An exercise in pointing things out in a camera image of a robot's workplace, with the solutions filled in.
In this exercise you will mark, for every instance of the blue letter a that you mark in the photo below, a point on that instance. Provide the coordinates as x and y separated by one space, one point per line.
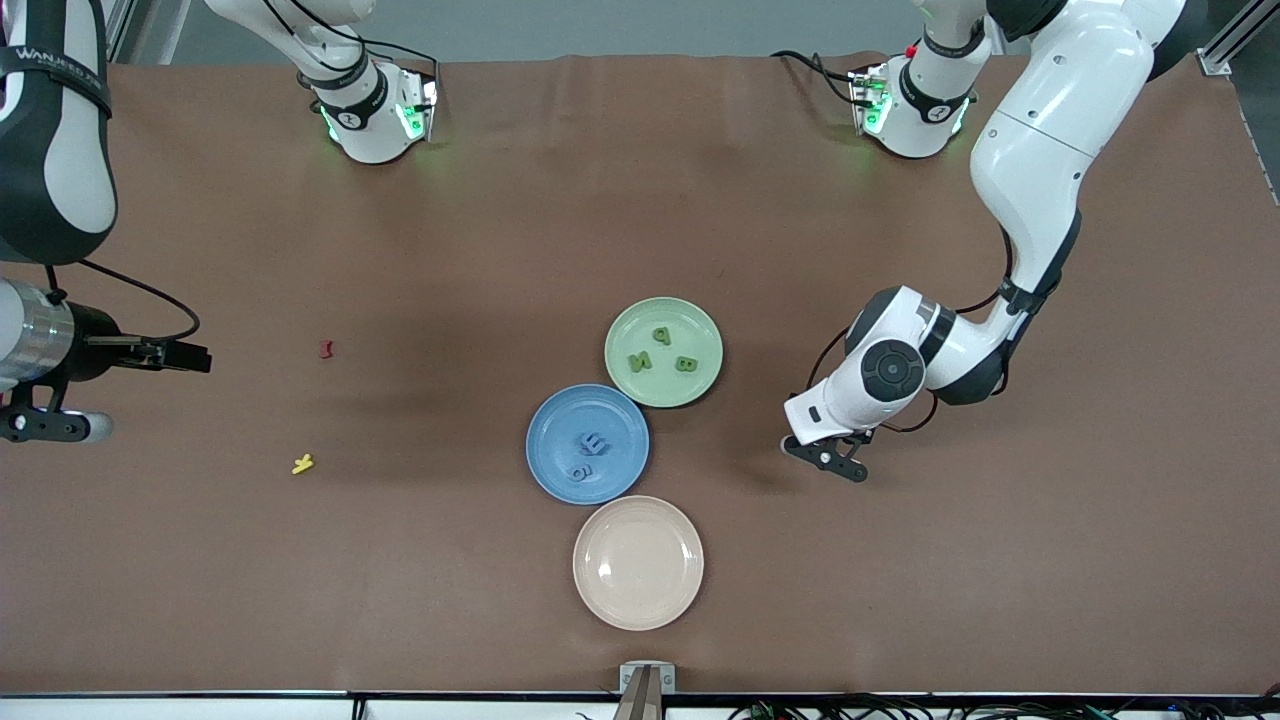
576 471

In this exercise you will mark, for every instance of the green letter B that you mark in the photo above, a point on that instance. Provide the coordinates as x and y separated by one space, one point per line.
686 365

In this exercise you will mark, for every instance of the blue plate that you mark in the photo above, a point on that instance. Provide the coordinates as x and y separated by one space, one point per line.
560 420

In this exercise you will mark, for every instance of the aluminium frame post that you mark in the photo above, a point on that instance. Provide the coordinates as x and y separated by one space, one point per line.
1215 62
120 30

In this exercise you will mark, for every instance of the brown table cover sheet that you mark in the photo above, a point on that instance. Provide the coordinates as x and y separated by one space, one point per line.
640 200

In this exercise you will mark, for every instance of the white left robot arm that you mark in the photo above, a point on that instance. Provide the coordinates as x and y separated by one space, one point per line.
1040 130

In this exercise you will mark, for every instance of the green plate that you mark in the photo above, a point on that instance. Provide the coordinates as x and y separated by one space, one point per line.
690 320

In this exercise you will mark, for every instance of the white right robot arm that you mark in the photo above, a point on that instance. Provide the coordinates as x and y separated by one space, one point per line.
70 170

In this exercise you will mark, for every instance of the white table frame rail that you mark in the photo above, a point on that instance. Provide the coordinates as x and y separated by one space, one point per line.
180 710

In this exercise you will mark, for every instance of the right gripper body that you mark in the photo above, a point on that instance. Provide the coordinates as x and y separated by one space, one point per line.
92 343

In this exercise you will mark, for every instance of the yellow letter K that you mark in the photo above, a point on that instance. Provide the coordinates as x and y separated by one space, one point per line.
302 464

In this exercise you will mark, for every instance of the blue letter E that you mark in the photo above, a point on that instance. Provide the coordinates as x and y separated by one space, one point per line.
592 441

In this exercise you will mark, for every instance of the beige plate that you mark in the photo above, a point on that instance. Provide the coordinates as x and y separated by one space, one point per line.
638 563

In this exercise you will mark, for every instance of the green letter N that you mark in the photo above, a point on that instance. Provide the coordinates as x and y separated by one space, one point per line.
639 361

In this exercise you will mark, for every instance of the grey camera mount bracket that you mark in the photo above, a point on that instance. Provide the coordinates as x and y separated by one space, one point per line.
647 680

